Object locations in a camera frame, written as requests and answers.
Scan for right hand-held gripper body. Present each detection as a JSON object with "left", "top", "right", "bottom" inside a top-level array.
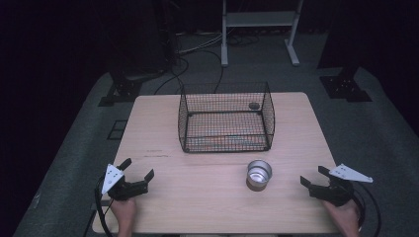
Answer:
[{"left": 308, "top": 163, "right": 375, "bottom": 208}]

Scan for silver metal cup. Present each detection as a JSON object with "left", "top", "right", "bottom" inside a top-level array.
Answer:
[{"left": 245, "top": 159, "right": 274, "bottom": 193}]

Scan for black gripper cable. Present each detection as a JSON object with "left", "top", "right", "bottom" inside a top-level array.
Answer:
[
  {"left": 350, "top": 181, "right": 382, "bottom": 237},
  {"left": 94, "top": 176, "right": 115, "bottom": 237}
]

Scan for black rectangular floor frame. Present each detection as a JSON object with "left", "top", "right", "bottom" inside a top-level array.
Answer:
[{"left": 106, "top": 119, "right": 128, "bottom": 141}]

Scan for black floor cable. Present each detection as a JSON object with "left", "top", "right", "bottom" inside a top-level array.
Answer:
[
  {"left": 197, "top": 48, "right": 225, "bottom": 95},
  {"left": 153, "top": 56, "right": 191, "bottom": 96}
]

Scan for black stand base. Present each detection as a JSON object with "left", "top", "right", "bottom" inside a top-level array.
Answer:
[
  {"left": 97, "top": 70, "right": 146, "bottom": 108},
  {"left": 318, "top": 67, "right": 374, "bottom": 104}
]

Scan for person's left hand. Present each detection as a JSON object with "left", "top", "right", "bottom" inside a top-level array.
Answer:
[{"left": 110, "top": 197, "right": 137, "bottom": 229}]

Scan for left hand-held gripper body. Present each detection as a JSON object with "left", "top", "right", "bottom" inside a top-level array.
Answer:
[{"left": 101, "top": 163, "right": 149, "bottom": 202}]

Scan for white floor cables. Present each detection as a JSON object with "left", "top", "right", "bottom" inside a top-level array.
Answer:
[{"left": 177, "top": 32, "right": 223, "bottom": 55}]

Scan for white metal stand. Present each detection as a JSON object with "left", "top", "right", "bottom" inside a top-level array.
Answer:
[{"left": 220, "top": 0, "right": 304, "bottom": 68}]

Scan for black wire mesh basket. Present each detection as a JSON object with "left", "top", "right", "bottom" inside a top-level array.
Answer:
[{"left": 177, "top": 81, "right": 277, "bottom": 154}]

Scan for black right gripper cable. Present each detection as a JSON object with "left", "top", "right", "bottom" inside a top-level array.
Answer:
[{"left": 350, "top": 181, "right": 382, "bottom": 237}]

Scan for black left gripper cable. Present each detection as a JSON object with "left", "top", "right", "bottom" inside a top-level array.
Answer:
[{"left": 94, "top": 176, "right": 115, "bottom": 237}]

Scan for person's right hand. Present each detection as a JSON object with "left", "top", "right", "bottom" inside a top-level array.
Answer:
[{"left": 322, "top": 199, "right": 362, "bottom": 237}]

